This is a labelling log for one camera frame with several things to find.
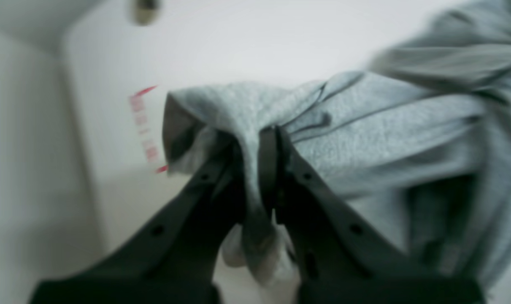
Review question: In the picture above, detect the right table cable grommet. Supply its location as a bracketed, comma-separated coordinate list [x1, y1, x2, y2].
[131, 0, 162, 26]

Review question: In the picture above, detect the grey T-shirt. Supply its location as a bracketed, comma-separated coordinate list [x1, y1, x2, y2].
[163, 0, 511, 289]

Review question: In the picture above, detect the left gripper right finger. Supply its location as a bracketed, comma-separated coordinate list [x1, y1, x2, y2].
[258, 127, 486, 304]

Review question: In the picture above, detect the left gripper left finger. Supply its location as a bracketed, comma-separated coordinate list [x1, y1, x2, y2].
[30, 141, 244, 304]

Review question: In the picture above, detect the red tape rectangle marking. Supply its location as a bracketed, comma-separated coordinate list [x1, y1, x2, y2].
[128, 85, 168, 174]

